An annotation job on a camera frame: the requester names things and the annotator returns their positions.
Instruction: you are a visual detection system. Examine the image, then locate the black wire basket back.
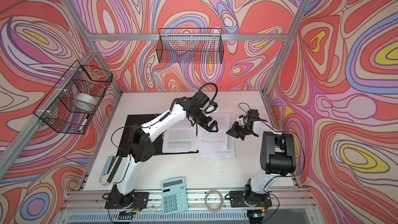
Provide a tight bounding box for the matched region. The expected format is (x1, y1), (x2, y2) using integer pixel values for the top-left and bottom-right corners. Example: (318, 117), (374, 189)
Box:
(156, 28), (224, 64)

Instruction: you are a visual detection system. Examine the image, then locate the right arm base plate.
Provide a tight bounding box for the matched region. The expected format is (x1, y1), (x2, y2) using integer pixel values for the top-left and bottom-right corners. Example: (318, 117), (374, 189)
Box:
(229, 190), (273, 209)

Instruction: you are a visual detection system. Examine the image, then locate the black wire basket left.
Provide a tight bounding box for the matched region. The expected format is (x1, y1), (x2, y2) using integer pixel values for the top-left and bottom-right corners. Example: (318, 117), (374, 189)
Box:
(33, 60), (113, 135)

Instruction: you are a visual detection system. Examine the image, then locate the black marker pen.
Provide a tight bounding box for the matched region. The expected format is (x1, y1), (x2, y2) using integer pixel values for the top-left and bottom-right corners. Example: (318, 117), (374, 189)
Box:
(78, 114), (90, 133)

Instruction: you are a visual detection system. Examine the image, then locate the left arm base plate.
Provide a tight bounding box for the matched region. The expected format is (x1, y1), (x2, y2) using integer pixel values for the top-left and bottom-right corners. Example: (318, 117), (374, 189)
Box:
(105, 191), (149, 210)

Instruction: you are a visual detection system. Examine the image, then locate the printed paper sheet green highlight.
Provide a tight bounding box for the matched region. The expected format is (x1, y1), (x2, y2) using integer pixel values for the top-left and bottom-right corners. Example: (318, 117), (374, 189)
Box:
(162, 119), (197, 153)

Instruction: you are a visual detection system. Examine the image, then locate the white stapler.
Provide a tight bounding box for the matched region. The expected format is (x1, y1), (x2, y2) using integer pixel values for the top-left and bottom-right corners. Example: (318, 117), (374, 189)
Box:
(99, 156), (122, 186)

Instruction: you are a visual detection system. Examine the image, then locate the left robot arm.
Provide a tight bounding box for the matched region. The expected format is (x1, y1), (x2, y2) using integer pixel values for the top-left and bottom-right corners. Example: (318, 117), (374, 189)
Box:
(106, 83), (218, 209)

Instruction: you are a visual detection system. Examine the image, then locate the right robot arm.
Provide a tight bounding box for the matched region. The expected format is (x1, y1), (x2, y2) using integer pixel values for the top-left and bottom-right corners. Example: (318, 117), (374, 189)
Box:
(226, 110), (296, 209)

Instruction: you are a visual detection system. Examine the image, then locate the teal calculator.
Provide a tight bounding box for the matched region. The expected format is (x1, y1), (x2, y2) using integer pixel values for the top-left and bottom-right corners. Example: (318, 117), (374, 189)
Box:
(161, 177), (188, 215)

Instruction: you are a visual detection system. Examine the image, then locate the black wire basket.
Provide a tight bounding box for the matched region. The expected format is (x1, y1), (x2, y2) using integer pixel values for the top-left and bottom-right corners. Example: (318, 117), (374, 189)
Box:
(33, 60), (113, 135)
(156, 28), (224, 64)

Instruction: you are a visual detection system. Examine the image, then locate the white folder black inside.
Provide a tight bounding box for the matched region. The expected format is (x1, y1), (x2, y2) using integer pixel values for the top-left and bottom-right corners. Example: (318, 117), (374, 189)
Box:
(116, 114), (199, 158)

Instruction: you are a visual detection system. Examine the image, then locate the coiled clear cable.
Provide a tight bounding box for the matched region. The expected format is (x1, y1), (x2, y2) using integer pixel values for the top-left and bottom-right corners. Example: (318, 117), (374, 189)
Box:
(204, 189), (224, 213)

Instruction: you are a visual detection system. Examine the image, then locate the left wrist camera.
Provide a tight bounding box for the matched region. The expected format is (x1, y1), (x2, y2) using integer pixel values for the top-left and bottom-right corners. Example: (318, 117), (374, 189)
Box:
(205, 102), (218, 114)

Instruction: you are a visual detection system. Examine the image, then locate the printed paper stack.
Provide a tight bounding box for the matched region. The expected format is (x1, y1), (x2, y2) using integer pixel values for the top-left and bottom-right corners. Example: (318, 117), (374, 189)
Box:
(195, 112), (236, 159)

